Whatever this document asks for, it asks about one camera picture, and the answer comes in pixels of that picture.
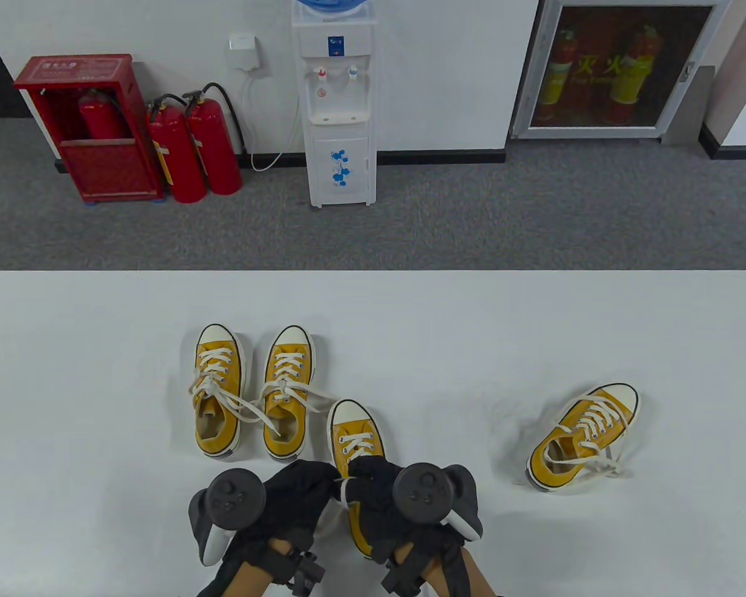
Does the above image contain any person's right hand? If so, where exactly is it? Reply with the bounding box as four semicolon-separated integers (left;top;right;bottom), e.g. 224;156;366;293
342;457;467;563

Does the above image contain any person's left hand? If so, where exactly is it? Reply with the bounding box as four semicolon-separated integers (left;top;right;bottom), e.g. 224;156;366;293
221;460;341;577

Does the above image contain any yellow canvas shoe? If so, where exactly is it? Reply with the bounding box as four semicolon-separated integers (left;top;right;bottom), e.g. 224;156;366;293
194;324;247;461
328;399;386;559
527;383;639;492
263;325;316;463

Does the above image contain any person's right forearm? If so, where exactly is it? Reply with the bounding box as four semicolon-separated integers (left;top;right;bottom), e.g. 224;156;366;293
410;540;499;597

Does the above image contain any person's left forearm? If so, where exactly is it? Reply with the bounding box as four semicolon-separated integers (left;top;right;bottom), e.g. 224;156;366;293
196;540;287;597

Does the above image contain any dark grey hand controller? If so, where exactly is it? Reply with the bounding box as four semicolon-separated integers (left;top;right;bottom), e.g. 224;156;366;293
392;462;482;542
188;468;267;567

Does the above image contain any red extinguisher cabinet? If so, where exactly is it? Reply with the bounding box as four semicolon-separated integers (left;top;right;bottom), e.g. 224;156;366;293
14;54;165;205

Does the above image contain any white water dispenser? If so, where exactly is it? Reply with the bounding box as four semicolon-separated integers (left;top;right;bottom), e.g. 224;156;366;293
291;6;378;209

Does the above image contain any silver framed glass cabinet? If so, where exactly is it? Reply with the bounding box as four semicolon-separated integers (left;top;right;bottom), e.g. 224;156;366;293
510;0;731;141

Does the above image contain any red yellow fire extinguisher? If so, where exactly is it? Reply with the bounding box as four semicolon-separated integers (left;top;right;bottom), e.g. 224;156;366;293
538;28;579;122
609;25;660;122

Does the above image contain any blue water bottle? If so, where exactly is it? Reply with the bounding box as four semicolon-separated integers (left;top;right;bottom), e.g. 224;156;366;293
293;0;369;19

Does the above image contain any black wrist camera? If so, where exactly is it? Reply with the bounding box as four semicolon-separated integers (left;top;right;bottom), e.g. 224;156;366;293
380;555;428;596
285;551;324;595

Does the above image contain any white power cable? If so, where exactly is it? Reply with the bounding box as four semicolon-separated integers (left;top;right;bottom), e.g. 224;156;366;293
241;68;302;172

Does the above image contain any white wall box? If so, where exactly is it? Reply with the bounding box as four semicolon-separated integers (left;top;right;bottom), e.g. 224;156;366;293
228;34;263;74

